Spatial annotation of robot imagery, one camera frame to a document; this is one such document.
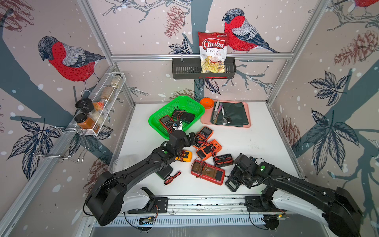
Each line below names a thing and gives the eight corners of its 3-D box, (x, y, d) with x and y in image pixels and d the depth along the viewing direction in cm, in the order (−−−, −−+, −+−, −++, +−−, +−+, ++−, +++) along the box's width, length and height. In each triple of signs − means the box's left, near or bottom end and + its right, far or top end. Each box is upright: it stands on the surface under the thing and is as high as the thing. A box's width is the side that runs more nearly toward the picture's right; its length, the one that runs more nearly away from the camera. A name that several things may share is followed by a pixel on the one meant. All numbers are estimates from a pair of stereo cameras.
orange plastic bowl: (200, 108, 116) (200, 105, 113) (200, 100, 122) (200, 97, 119) (213, 108, 116) (214, 105, 113) (212, 100, 122) (213, 97, 119)
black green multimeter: (157, 174, 85) (156, 172, 82) (165, 164, 89) (164, 161, 86) (164, 180, 83) (163, 178, 80) (173, 170, 87) (172, 168, 84)
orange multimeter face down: (203, 163, 89) (203, 160, 85) (195, 154, 93) (195, 151, 89) (221, 149, 95) (222, 146, 91) (213, 141, 99) (213, 137, 95)
